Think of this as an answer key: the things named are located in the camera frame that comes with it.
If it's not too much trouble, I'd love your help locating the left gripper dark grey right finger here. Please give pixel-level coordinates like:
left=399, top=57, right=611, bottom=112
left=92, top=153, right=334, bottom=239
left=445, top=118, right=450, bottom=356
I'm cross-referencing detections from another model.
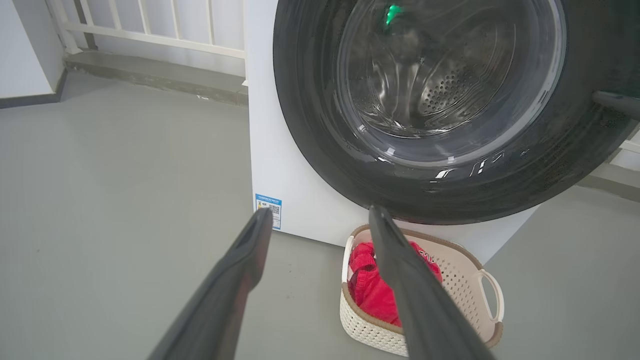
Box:
left=368, top=205, right=496, bottom=360

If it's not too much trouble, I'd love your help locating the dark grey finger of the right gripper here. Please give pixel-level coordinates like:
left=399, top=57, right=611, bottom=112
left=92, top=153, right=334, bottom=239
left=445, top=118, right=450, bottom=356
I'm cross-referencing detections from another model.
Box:
left=591, top=90, right=640, bottom=121

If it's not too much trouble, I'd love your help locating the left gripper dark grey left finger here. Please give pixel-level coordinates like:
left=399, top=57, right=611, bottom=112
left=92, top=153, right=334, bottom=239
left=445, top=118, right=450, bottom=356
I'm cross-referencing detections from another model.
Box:
left=147, top=207, right=274, bottom=360

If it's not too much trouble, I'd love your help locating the red jersey garment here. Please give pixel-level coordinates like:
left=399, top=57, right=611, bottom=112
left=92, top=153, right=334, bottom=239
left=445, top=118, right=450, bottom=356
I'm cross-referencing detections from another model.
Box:
left=347, top=241, right=443, bottom=328

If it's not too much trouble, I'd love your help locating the black round washer door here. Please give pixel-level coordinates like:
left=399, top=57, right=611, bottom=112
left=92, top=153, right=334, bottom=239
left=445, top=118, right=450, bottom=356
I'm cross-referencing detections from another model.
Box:
left=272, top=0, right=640, bottom=226

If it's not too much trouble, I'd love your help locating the cream perforated laundry basket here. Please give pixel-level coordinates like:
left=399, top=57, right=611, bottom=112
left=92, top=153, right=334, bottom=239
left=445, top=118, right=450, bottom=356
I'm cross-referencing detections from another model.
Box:
left=339, top=224, right=505, bottom=358

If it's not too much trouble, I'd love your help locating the white washing machine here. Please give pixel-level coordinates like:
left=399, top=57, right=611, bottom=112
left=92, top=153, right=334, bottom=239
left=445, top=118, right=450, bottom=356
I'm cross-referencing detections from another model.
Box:
left=245, top=0, right=640, bottom=266

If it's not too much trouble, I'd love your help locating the blue energy label sticker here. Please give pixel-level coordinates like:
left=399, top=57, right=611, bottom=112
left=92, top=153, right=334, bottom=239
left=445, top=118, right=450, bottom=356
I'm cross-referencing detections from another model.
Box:
left=255, top=193, right=283, bottom=231

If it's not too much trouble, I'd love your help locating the white metal railing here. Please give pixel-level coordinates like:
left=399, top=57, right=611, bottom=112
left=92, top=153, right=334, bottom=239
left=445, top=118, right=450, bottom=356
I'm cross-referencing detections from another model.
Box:
left=45, top=0, right=248, bottom=87

